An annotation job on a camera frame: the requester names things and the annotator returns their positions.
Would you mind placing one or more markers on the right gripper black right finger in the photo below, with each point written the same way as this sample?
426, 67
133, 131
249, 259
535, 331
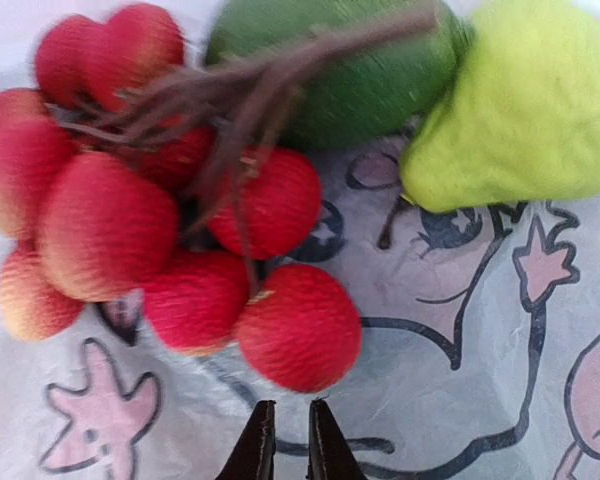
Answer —
330, 457

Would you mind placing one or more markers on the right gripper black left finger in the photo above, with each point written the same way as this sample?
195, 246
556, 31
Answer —
252, 457

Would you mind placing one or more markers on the light blue plastic bag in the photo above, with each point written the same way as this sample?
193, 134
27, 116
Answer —
480, 348

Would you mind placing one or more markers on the dark green avocado in bag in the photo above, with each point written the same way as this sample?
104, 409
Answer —
363, 96

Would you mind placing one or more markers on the yellow-green pear in bag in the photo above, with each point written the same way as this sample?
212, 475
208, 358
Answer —
521, 120

